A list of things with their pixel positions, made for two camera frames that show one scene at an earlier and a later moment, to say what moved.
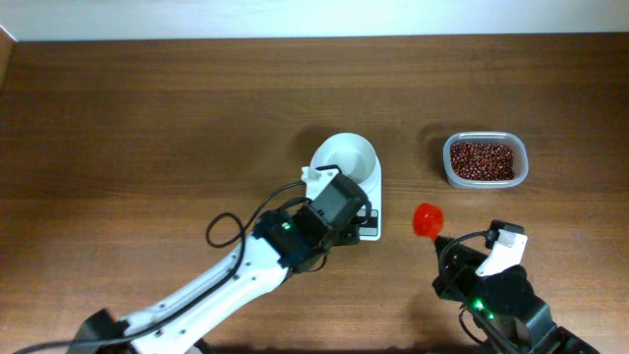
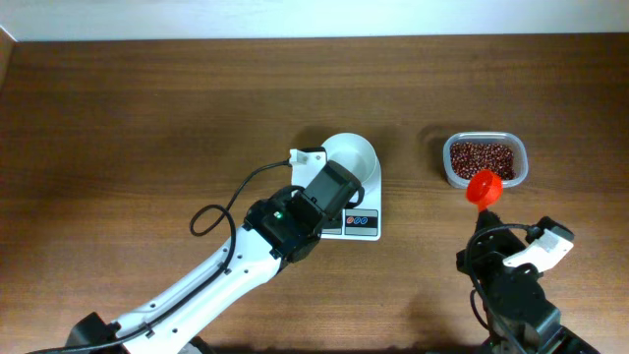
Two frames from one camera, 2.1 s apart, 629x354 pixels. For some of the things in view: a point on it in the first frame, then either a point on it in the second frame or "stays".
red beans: x=483 y=161 stays
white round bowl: x=349 y=151 stays
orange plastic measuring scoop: x=428 y=220 → x=485 y=189
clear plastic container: x=486 y=159 stays
